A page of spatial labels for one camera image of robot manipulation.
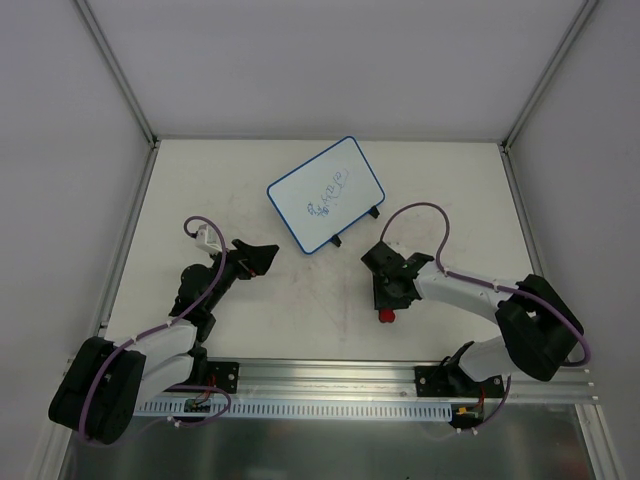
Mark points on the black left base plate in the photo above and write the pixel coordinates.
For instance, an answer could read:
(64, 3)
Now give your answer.
(220, 374)

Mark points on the blue framed whiteboard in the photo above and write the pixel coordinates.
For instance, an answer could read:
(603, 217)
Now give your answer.
(327, 194)

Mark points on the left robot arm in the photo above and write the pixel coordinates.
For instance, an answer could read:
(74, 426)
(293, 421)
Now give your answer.
(108, 380)

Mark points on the left aluminium frame post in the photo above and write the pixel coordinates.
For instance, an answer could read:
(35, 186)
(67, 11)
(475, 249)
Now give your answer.
(108, 56)

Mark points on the right aluminium frame post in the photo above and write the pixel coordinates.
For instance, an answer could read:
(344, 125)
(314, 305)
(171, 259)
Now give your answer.
(571, 35)

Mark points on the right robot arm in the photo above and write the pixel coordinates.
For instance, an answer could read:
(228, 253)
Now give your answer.
(537, 331)

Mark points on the red whiteboard eraser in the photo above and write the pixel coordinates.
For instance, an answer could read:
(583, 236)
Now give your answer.
(386, 316)

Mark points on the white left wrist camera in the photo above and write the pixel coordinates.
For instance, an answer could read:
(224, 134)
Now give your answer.
(206, 240)

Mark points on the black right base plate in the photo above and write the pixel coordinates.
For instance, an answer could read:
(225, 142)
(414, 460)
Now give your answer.
(451, 382)

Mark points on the aluminium mounting rail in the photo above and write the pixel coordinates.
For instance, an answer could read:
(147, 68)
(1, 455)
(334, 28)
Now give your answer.
(375, 381)

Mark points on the aluminium frame post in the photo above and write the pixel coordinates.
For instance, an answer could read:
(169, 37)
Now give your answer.
(571, 35)
(108, 56)

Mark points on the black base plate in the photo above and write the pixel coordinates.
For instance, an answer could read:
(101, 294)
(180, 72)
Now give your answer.
(220, 374)
(451, 382)

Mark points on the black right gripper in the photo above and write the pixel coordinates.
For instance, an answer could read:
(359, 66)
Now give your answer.
(388, 272)

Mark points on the slotted white cable duct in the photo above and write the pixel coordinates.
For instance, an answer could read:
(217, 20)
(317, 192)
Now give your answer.
(255, 408)

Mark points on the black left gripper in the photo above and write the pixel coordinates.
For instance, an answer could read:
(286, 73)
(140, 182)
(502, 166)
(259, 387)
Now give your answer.
(242, 257)

